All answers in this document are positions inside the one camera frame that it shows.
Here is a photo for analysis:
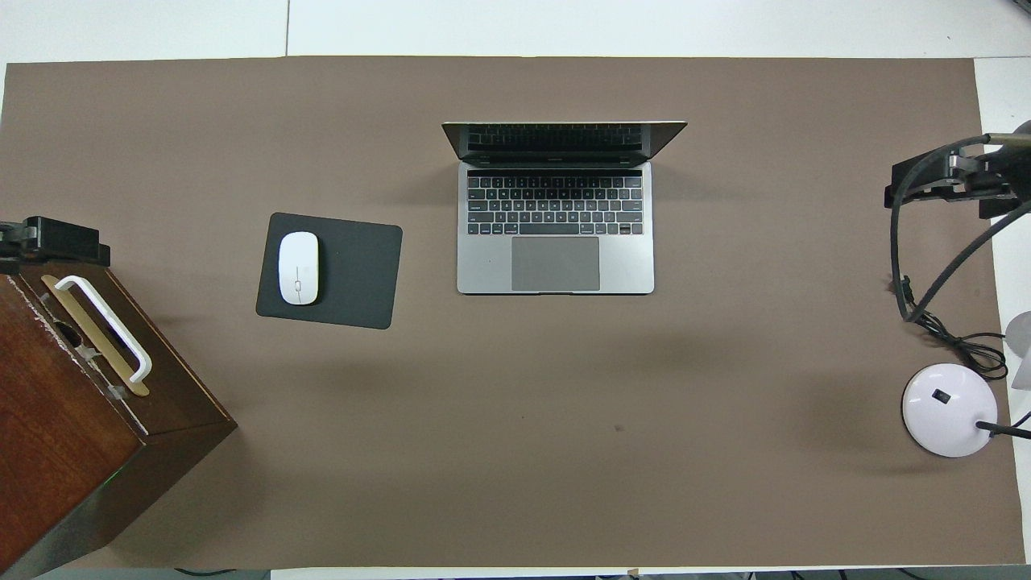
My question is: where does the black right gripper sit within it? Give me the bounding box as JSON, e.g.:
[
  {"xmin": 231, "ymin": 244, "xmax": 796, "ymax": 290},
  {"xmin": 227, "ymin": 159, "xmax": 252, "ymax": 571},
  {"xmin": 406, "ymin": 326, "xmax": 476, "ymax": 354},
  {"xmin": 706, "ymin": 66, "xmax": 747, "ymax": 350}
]
[{"xmin": 884, "ymin": 121, "xmax": 1031, "ymax": 220}]

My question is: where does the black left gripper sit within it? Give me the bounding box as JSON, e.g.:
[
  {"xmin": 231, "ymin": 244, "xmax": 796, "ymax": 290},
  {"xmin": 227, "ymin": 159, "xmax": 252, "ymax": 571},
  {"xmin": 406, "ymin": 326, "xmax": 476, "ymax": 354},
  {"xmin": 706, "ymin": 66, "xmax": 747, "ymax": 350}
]
[{"xmin": 0, "ymin": 216, "xmax": 111, "ymax": 267}]

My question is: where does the silver laptop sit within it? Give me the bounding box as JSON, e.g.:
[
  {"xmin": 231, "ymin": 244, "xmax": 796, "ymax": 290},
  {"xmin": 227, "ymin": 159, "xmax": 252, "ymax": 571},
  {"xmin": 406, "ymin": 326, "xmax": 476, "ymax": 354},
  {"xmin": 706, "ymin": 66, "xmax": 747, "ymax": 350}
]
[{"xmin": 441, "ymin": 121, "xmax": 688, "ymax": 296}]

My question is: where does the dark wooden box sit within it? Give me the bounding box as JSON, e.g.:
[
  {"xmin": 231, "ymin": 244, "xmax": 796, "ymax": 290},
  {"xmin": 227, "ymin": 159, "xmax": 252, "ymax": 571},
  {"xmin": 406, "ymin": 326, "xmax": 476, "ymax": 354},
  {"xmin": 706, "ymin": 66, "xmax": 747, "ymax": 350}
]
[{"xmin": 0, "ymin": 258, "xmax": 238, "ymax": 577}]

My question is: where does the white desk lamp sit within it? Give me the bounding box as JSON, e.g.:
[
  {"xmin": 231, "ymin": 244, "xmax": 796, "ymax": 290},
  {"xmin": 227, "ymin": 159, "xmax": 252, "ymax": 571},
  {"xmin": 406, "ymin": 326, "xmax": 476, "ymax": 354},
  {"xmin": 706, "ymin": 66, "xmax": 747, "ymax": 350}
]
[{"xmin": 901, "ymin": 310, "xmax": 1031, "ymax": 458}]

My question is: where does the white computer mouse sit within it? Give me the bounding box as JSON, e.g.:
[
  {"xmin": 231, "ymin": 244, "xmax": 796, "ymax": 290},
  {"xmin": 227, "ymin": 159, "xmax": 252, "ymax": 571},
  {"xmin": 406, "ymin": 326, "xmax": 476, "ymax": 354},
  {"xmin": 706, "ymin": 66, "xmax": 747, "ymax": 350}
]
[{"xmin": 278, "ymin": 231, "xmax": 321, "ymax": 306}]

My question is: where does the black mouse pad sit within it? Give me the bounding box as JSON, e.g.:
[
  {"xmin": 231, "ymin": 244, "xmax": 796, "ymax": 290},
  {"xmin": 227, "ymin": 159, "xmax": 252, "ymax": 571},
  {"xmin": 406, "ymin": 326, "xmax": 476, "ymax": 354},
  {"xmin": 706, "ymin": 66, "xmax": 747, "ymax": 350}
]
[{"xmin": 255, "ymin": 212, "xmax": 404, "ymax": 329}]

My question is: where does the brown table mat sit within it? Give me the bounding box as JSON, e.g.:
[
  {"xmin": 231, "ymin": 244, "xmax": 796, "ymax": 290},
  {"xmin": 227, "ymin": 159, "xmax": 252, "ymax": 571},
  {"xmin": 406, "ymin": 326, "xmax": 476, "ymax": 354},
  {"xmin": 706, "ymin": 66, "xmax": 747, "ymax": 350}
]
[{"xmin": 0, "ymin": 56, "xmax": 1025, "ymax": 569}]

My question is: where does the white box handle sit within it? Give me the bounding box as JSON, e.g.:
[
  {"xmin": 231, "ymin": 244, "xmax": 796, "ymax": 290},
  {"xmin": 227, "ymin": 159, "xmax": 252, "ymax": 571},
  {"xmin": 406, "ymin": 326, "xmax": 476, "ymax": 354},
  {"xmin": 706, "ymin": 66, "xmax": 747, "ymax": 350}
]
[{"xmin": 54, "ymin": 275, "xmax": 153, "ymax": 383}]

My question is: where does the black lamp power cable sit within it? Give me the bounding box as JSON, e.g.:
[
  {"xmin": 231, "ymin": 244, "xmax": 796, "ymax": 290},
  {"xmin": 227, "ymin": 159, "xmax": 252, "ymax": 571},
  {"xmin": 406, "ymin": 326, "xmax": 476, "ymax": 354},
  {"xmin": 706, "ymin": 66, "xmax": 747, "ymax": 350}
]
[{"xmin": 892, "ymin": 274, "xmax": 1009, "ymax": 381}]

